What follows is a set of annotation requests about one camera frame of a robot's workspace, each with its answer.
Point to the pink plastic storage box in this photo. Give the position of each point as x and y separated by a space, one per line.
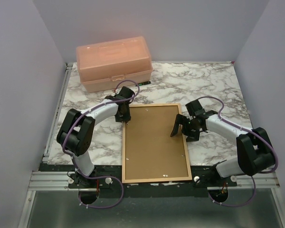
102 66

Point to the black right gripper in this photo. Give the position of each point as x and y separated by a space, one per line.
192 136

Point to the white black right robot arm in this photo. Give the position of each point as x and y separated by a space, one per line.
254 150

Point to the black green marker pen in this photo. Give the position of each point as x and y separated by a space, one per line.
144 83

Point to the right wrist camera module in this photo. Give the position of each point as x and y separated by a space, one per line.
194 108

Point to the brown frame backing board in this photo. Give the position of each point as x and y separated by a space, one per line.
154 142

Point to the black robot mounting base rail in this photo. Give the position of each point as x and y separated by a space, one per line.
73 181

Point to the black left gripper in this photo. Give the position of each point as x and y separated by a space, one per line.
127 118

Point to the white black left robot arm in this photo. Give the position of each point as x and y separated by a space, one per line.
76 131

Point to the brown wooden picture frame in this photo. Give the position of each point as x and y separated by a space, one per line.
123 154

